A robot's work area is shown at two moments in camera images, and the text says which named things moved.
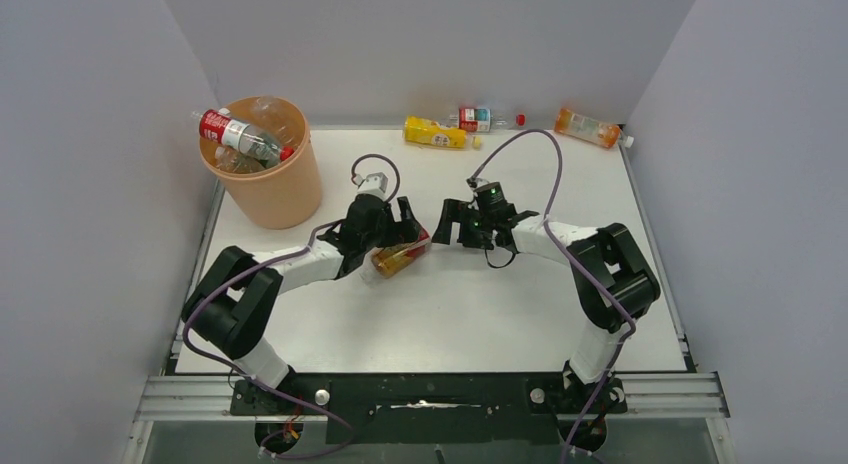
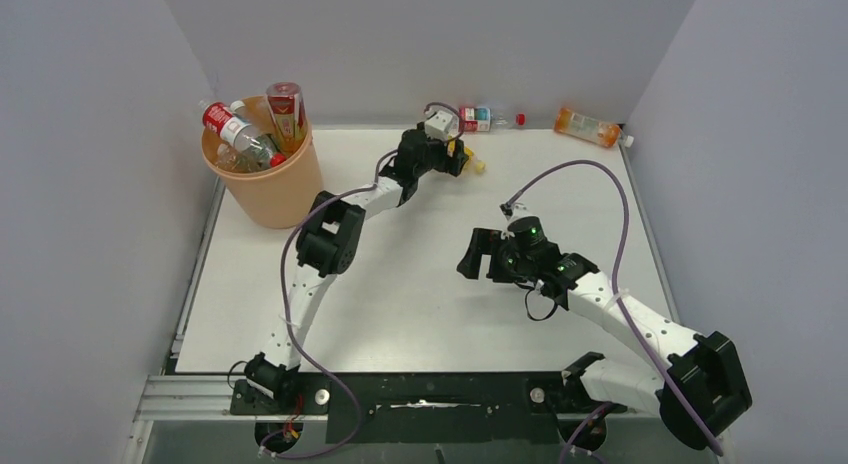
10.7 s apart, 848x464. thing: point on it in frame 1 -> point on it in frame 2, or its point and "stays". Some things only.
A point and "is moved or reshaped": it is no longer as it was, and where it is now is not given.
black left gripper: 400,232 -> 452,165
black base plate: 433,407 stays
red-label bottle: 242,136 is moved or reshaped
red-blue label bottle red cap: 479,119 stays
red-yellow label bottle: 390,260 -> 289,114
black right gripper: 453,212 -> 483,243
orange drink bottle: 583,128 stays
